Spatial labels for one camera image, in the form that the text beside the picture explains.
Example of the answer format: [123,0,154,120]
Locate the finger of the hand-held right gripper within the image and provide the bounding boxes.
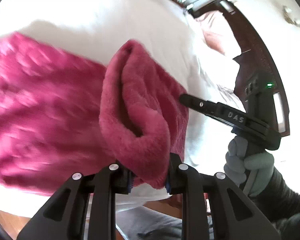
[178,93,269,137]

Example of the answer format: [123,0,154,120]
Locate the person's right forearm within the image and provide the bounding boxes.
[250,167,300,240]

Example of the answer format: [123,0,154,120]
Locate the white blanket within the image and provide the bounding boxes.
[0,0,248,207]

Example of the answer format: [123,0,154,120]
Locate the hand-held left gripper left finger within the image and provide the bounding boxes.
[16,164,135,240]

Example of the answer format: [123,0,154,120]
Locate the person's right hand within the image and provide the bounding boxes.
[223,138,276,197]

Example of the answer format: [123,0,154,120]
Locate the pink pillow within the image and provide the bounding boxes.
[194,11,242,56]

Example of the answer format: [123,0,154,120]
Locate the person's grey trouser leg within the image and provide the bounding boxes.
[114,200,213,240]

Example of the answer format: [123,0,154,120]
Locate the dark wooden headboard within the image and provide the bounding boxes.
[192,0,291,138]

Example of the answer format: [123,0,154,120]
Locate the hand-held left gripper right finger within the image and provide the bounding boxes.
[165,152,282,240]

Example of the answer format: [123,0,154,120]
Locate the red fleece pants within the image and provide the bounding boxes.
[0,32,190,195]

